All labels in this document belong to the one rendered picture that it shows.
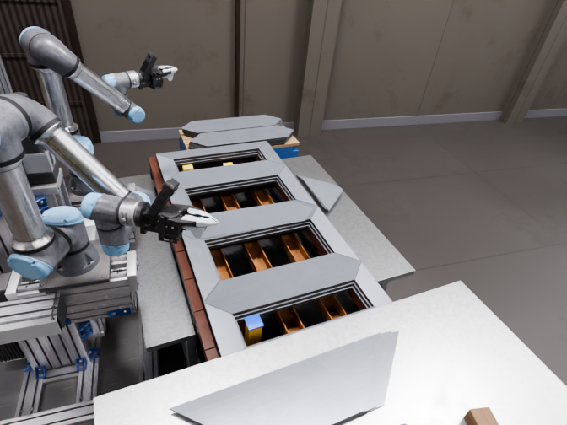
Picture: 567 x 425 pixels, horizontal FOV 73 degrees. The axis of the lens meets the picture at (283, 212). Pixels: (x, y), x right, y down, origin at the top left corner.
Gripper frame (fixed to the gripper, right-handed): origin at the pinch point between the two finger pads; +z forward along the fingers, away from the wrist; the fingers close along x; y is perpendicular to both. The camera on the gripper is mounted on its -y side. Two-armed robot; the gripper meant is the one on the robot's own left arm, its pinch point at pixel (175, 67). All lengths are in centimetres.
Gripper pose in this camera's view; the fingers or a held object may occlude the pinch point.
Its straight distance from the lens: 212.0
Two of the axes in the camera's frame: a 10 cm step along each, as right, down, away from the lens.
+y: -1.8, 7.1, 6.8
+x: 6.6, 6.0, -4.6
